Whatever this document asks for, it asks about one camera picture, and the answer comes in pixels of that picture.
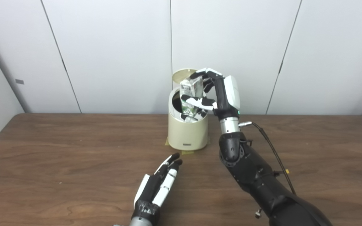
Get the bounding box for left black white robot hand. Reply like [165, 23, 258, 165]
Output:
[131, 153, 183, 225]

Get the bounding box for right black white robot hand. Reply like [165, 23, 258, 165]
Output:
[189, 67, 241, 120]

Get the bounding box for white green milk carton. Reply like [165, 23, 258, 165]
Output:
[180, 77, 204, 122]

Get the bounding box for cream round bin lid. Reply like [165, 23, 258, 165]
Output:
[172, 69, 198, 90]

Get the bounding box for cream-colored bin body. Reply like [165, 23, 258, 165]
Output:
[167, 88, 209, 151]

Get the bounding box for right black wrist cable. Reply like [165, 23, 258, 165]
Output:
[238, 121, 296, 195]

